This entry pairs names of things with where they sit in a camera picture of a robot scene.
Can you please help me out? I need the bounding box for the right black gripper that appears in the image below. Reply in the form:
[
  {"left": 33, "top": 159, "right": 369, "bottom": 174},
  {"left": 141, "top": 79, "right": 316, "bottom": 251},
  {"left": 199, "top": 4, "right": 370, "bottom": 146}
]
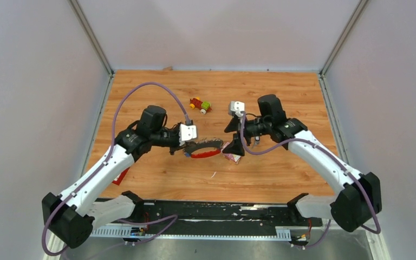
[{"left": 222, "top": 115, "right": 271, "bottom": 156}]

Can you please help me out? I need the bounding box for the metal key holder red handle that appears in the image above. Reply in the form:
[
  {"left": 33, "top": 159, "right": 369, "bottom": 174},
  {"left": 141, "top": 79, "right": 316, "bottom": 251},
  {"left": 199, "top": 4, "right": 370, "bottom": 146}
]
[{"left": 184, "top": 139, "right": 224, "bottom": 159}]

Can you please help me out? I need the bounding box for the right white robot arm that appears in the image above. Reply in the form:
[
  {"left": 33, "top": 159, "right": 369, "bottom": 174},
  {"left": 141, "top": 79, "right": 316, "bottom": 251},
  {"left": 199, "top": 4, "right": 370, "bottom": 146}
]
[{"left": 223, "top": 94, "right": 382, "bottom": 234}]

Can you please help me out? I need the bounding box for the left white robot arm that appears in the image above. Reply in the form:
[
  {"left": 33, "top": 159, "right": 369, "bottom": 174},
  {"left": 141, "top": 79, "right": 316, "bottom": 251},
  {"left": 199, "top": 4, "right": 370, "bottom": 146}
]
[{"left": 42, "top": 105, "right": 198, "bottom": 249}]

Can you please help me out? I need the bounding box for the pink card packet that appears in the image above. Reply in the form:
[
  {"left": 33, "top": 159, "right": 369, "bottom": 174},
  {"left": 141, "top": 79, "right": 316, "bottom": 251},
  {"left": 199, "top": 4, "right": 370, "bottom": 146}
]
[{"left": 221, "top": 142, "right": 242, "bottom": 165}]

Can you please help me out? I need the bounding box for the colourful toy brick car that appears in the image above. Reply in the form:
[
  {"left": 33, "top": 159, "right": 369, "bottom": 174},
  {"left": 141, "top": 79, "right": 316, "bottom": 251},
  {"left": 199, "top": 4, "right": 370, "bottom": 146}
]
[{"left": 189, "top": 97, "right": 212, "bottom": 114}]

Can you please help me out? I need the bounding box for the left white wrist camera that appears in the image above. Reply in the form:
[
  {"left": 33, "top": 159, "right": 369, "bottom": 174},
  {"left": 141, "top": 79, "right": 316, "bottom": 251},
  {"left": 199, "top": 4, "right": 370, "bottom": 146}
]
[{"left": 179, "top": 123, "right": 198, "bottom": 142}]

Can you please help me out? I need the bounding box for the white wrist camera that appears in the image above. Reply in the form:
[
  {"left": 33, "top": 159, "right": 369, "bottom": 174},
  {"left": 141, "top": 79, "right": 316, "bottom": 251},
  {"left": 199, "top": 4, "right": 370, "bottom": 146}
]
[
  {"left": 179, "top": 123, "right": 198, "bottom": 142},
  {"left": 228, "top": 101, "right": 245, "bottom": 118}
]

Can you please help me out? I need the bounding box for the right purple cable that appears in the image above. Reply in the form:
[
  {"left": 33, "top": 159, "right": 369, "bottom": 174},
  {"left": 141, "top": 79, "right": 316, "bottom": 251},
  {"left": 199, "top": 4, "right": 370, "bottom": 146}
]
[{"left": 239, "top": 112, "right": 382, "bottom": 235}]

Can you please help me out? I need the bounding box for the purple cable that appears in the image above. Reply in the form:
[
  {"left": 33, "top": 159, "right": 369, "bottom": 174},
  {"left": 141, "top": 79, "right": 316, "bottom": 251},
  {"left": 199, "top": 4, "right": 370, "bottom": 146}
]
[
  {"left": 42, "top": 82, "right": 194, "bottom": 257},
  {"left": 239, "top": 112, "right": 382, "bottom": 235}
]

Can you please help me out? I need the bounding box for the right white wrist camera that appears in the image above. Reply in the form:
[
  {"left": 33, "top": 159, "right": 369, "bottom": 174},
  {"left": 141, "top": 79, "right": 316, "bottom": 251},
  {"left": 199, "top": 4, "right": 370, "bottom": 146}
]
[{"left": 228, "top": 101, "right": 245, "bottom": 118}]

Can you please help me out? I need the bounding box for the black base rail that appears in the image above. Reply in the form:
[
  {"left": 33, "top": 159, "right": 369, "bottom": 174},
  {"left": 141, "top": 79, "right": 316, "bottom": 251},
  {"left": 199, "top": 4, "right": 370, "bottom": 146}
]
[{"left": 109, "top": 199, "right": 323, "bottom": 238}]

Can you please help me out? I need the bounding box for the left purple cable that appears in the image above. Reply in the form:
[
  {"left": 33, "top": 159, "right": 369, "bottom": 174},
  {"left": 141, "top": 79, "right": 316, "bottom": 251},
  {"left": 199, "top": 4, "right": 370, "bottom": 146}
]
[{"left": 42, "top": 82, "right": 194, "bottom": 257}]

